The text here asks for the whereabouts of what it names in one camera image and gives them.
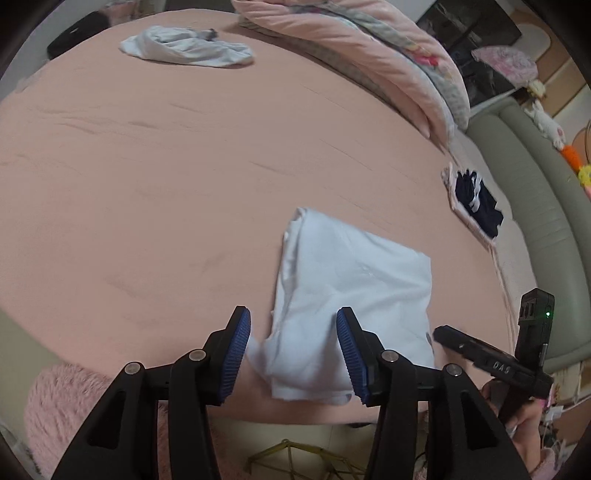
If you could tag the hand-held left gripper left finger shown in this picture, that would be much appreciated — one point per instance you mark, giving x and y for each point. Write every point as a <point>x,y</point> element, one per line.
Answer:
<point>235,360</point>

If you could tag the dark glass cabinet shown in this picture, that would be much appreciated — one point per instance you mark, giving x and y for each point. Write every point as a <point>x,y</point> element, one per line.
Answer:
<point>471,27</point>

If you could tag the bed with pink sheet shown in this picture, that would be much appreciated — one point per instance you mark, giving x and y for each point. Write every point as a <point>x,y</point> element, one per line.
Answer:
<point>138,184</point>

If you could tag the small cream plush doll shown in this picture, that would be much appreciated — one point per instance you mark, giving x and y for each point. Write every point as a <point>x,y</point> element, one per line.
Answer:
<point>535,88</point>

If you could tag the light blue shirt navy trim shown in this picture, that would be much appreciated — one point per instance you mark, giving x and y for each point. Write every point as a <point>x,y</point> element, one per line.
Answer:
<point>346,277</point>

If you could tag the pink fluffy rug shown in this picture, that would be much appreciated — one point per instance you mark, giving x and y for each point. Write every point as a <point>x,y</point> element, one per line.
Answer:
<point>60,401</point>

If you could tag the white rabbit plush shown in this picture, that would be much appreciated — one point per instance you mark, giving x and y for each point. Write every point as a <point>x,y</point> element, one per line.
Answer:
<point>547,122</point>

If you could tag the black bag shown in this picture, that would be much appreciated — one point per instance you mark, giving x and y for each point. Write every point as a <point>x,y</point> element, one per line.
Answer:
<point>76,34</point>

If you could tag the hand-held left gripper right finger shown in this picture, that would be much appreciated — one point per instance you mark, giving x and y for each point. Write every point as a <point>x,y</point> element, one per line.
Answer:
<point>351,360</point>

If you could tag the yellow plush toy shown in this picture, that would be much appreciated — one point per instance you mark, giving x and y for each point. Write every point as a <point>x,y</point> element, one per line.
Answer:
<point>585,175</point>

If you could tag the person's right hand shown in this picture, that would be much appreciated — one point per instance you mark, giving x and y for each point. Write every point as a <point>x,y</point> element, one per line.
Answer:
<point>526,429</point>

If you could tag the pink round cushion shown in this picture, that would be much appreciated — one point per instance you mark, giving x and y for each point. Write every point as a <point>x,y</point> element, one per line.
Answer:
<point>505,64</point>

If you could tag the person's right forearm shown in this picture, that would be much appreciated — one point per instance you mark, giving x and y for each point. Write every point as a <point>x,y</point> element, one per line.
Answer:
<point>545,461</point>

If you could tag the folded navy garment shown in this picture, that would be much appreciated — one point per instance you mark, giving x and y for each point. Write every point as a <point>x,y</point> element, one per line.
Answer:
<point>478,203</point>

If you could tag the pink folded quilt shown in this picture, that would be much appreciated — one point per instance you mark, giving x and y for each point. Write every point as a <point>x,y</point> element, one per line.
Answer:
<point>369,50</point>

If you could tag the crumpled light blue garment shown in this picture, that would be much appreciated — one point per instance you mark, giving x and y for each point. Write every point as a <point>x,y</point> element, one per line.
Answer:
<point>184,46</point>

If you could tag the orange carrot plush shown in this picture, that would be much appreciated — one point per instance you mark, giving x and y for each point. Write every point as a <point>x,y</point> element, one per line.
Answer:
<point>571,157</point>

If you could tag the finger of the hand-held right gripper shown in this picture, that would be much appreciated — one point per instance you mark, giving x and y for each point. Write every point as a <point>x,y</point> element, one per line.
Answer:
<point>466,346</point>

